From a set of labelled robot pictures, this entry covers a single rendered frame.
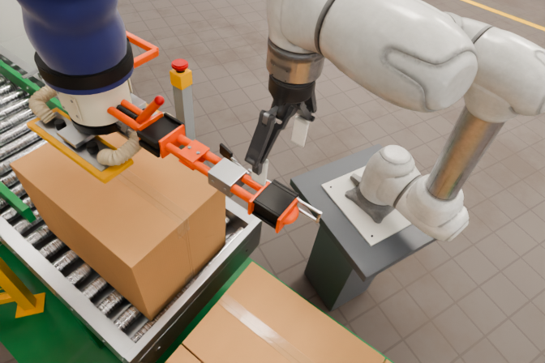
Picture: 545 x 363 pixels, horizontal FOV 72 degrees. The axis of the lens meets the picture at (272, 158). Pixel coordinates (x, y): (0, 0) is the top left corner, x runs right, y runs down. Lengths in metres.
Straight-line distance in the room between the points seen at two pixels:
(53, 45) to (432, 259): 2.19
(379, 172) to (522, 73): 0.63
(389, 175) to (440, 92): 0.97
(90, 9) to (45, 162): 0.69
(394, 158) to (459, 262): 1.31
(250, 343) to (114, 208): 0.66
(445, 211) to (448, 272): 1.21
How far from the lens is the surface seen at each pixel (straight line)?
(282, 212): 0.81
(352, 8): 0.46
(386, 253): 1.49
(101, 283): 1.62
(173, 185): 1.30
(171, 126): 1.00
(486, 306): 2.52
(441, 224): 1.37
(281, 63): 0.57
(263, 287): 1.55
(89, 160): 1.13
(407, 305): 2.31
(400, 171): 1.39
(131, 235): 1.21
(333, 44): 0.46
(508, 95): 0.95
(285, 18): 0.52
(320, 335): 1.51
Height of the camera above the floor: 1.95
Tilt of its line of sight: 46 degrees down
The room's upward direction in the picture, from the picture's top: 8 degrees clockwise
